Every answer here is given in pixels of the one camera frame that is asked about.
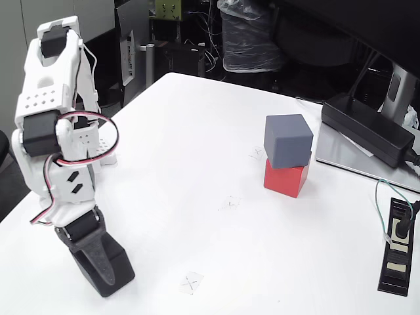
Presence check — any black block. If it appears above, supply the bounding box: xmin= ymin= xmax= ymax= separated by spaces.
xmin=70 ymin=238 xmax=136 ymax=298

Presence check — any grey block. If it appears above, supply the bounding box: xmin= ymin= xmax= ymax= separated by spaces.
xmin=263 ymin=114 xmax=314 ymax=170

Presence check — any black chair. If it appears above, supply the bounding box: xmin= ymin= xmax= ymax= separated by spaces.
xmin=0 ymin=129 xmax=14 ymax=171

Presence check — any black computer case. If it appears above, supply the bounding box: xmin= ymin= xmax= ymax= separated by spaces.
xmin=154 ymin=41 xmax=207 ymax=78

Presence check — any red block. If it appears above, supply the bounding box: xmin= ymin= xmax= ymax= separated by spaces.
xmin=263 ymin=158 xmax=311 ymax=199

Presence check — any green circuit board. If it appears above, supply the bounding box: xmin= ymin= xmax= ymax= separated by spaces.
xmin=154 ymin=0 xmax=182 ymax=21

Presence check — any black power adapter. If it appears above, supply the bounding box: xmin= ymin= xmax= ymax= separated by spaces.
xmin=320 ymin=92 xmax=416 ymax=169

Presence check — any black power strip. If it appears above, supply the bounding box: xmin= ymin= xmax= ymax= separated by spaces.
xmin=377 ymin=197 xmax=416 ymax=293

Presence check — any silver monitor stand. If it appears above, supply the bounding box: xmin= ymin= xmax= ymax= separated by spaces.
xmin=377 ymin=64 xmax=420 ymax=127

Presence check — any white crumpled plastic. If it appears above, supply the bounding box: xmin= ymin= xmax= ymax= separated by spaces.
xmin=402 ymin=104 xmax=420 ymax=129

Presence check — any black monitor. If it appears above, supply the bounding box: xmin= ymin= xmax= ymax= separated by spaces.
xmin=275 ymin=0 xmax=420 ymax=79

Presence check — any red white servo cable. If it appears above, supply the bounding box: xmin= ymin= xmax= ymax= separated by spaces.
xmin=30 ymin=111 xmax=119 ymax=226

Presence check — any grey metal post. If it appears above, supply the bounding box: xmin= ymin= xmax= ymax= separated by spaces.
xmin=140 ymin=43 xmax=156 ymax=88

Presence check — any silver monitor base plate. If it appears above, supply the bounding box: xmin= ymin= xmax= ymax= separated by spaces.
xmin=315 ymin=123 xmax=420 ymax=194

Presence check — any green cable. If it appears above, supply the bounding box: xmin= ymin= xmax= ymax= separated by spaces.
xmin=374 ymin=178 xmax=415 ymax=243

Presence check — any black plug with cable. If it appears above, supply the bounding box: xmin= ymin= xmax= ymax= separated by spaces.
xmin=393 ymin=199 xmax=420 ymax=239

